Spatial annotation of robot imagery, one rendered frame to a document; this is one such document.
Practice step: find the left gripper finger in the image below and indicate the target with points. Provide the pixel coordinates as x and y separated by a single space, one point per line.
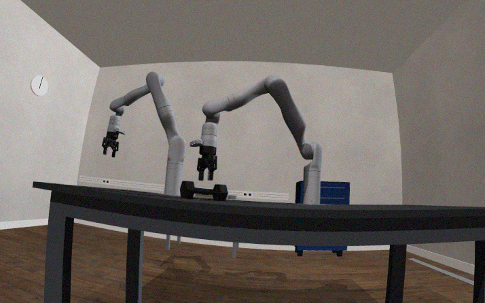
212 168
201 169

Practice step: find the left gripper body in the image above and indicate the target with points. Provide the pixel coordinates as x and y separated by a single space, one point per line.
206 152

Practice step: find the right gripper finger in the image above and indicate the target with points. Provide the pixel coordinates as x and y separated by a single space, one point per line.
114 148
105 146

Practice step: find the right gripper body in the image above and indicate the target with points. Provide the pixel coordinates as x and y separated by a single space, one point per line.
112 136

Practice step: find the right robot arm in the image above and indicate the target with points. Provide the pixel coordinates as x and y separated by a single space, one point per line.
176 150

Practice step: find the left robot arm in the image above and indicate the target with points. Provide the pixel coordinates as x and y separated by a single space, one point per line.
278 89

